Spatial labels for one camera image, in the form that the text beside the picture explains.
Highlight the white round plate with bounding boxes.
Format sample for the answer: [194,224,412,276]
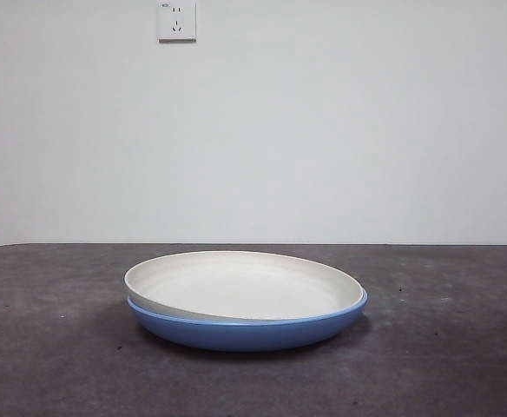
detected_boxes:
[123,250,365,321]

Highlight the blue round plate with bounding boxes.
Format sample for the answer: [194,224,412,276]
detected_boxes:
[127,289,369,353]

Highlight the white wall socket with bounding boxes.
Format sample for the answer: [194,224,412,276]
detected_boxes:
[157,2,197,43]

